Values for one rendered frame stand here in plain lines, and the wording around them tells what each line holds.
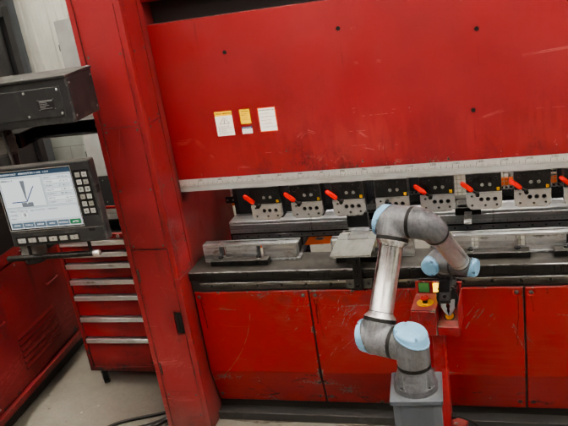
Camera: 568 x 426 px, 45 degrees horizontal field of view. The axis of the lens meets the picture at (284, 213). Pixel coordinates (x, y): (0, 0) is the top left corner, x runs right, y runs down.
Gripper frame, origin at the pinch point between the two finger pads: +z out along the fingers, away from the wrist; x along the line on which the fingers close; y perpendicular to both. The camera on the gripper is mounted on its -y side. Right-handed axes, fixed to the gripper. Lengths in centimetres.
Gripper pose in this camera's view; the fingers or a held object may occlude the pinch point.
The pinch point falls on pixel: (448, 314)
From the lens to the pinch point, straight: 304.5
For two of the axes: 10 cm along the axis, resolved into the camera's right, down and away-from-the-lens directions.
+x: -9.4, 0.2, 3.5
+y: 3.1, -4.4, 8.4
